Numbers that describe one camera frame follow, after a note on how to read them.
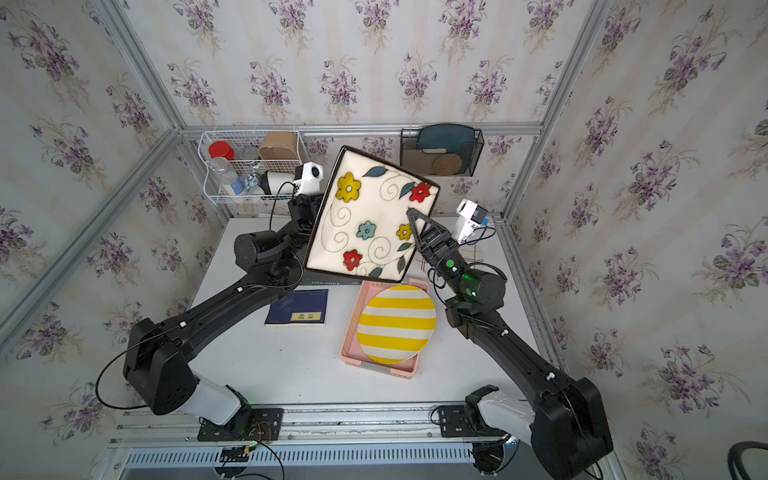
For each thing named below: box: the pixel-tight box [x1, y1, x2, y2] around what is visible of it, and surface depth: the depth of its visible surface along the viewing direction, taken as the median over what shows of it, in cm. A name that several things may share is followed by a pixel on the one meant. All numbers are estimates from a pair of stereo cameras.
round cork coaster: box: [432, 153, 462, 176], surface depth 97 cm
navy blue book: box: [264, 289, 329, 326], surface depth 92 cm
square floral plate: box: [303, 145, 441, 283], surface depth 51 cm
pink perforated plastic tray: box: [340, 278, 429, 379], surface depth 88 cm
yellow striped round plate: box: [357, 284, 437, 365], surface depth 92 cm
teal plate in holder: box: [418, 123, 475, 174], surface depth 93 cm
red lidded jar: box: [208, 141, 235, 160], surface depth 94 cm
